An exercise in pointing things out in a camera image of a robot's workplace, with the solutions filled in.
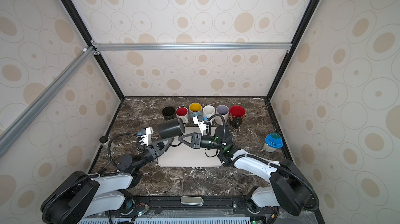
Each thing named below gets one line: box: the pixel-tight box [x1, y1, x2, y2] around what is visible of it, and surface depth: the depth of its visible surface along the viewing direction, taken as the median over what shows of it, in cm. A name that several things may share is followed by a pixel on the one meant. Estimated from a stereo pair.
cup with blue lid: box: [263, 132, 284, 153], surface depth 87 cm
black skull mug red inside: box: [229, 105, 247, 130], surface depth 100 cm
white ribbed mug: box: [202, 105, 216, 126], surface depth 105 cm
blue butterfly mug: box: [189, 102, 203, 119], surface depth 102 cm
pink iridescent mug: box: [215, 104, 230, 126], surface depth 102 cm
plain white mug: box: [175, 106, 189, 124], surface depth 105 cm
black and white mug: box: [161, 106, 176, 121], surface depth 102 cm
